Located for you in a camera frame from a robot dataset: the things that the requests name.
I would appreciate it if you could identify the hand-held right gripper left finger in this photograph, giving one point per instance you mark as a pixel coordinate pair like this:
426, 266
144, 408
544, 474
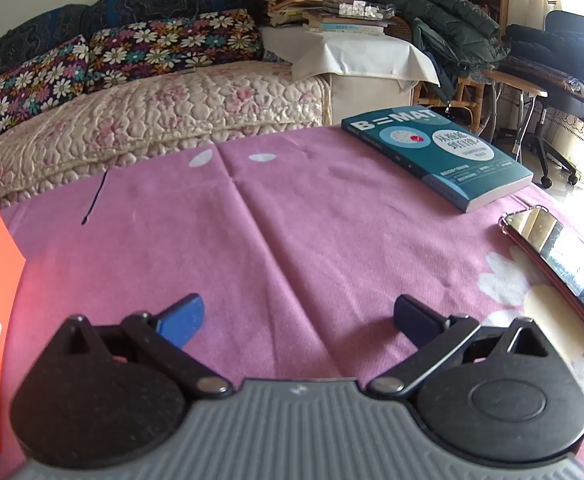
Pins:
181, 317

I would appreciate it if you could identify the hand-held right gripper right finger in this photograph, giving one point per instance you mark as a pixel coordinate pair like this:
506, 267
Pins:
412, 316

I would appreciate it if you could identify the pink floral tablecloth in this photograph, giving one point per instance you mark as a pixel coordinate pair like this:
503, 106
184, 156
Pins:
297, 240

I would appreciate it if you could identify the black pen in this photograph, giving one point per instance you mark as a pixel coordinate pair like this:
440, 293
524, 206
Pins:
95, 197

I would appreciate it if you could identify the teal paperback book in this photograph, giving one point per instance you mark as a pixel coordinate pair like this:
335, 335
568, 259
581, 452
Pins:
437, 155

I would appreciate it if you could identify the quilted beige sofa cover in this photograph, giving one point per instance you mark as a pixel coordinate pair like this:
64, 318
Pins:
171, 110

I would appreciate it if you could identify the white side cabinet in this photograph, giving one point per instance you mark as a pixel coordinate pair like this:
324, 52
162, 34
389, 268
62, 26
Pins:
367, 102

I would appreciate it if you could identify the rattan chair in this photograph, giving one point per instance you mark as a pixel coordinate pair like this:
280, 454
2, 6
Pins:
472, 95

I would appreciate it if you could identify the wooden folding table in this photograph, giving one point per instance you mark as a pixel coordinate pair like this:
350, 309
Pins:
517, 85

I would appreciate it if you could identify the white cloth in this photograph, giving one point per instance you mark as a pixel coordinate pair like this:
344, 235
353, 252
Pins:
362, 55

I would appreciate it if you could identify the large floral pillow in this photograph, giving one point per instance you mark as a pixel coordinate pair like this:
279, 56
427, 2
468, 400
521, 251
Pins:
171, 45

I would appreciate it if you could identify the small floral pillow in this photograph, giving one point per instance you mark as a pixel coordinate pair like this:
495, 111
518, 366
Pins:
36, 85

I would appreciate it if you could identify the dark green puffer jacket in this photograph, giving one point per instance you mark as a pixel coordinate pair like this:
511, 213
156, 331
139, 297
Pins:
447, 20

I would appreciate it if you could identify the black office chair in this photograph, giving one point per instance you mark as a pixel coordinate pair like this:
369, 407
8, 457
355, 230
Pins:
567, 60

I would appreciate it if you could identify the clear blister pack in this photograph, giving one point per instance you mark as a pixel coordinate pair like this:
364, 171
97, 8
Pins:
358, 8

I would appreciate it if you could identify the stack of books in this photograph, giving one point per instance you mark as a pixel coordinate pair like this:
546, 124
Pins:
322, 12

